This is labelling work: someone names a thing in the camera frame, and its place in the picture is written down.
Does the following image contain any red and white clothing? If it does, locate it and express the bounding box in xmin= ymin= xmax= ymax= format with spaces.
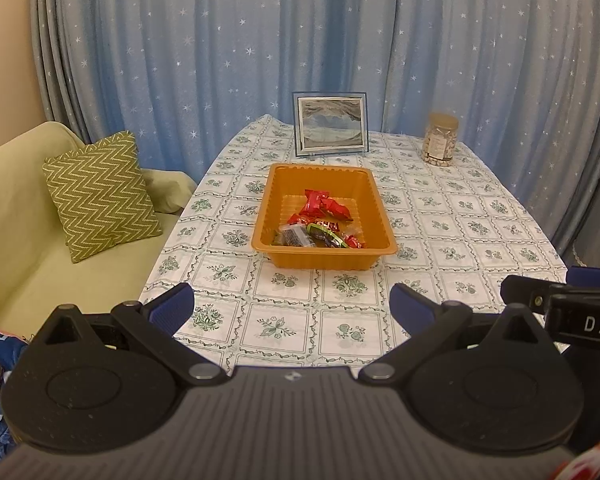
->
xmin=550 ymin=440 xmax=600 ymax=480

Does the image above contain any blue star-print curtain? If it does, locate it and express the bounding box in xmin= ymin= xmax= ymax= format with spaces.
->
xmin=30 ymin=0 xmax=600 ymax=256

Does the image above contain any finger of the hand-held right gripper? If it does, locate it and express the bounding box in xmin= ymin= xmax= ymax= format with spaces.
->
xmin=500 ymin=275 xmax=556 ymax=318
xmin=565 ymin=266 xmax=600 ymax=293

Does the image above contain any clear jar with yellow lid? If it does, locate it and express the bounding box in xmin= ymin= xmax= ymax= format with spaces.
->
xmin=421 ymin=112 xmax=460 ymax=166

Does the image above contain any floral checked tablecloth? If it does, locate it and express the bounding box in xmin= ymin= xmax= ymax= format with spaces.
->
xmin=141 ymin=114 xmax=568 ymax=376

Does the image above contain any red snack packet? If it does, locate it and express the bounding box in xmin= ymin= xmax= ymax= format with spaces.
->
xmin=325 ymin=197 xmax=355 ymax=222
xmin=300 ymin=189 xmax=331 ymax=216

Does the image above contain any light green sofa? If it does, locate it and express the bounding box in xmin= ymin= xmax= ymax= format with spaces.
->
xmin=0 ymin=120 xmax=198 ymax=341

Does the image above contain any framed sand picture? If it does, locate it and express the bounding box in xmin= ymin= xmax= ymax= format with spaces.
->
xmin=292 ymin=91 xmax=370 ymax=157

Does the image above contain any green and dark snack packet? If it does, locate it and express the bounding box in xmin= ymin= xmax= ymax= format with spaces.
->
xmin=306 ymin=222 xmax=346 ymax=248

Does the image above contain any green zigzag pillow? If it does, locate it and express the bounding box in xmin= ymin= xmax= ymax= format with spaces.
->
xmin=42 ymin=130 xmax=163 ymax=264

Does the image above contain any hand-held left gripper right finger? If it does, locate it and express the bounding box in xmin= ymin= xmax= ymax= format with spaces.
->
xmin=357 ymin=282 xmax=546 ymax=386

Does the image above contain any orange plastic tray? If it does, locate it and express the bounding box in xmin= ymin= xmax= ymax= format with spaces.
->
xmin=251 ymin=162 xmax=398 ymax=271

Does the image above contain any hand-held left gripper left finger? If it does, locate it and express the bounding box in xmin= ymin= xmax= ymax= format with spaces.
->
xmin=32 ymin=282 xmax=228 ymax=386

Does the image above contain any clear packet of black seeds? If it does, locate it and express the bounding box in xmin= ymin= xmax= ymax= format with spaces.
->
xmin=272 ymin=225 xmax=313 ymax=247

